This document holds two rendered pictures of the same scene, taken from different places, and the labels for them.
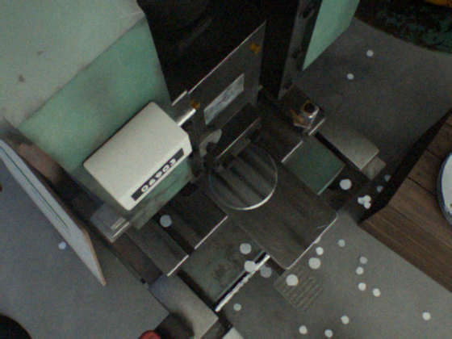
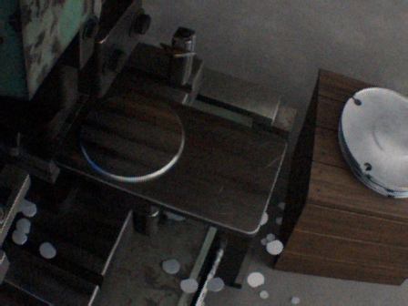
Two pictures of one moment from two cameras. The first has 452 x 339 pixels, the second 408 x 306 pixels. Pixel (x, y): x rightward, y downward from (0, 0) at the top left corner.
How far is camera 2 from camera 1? 40 cm
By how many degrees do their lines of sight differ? 25
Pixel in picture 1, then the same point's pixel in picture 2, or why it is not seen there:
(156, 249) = (51, 290)
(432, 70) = (270, 82)
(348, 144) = (243, 96)
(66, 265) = not seen: outside the picture
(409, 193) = (323, 177)
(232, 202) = (129, 172)
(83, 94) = not seen: outside the picture
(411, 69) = not seen: hidden behind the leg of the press
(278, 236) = (221, 195)
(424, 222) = (351, 199)
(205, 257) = (120, 294)
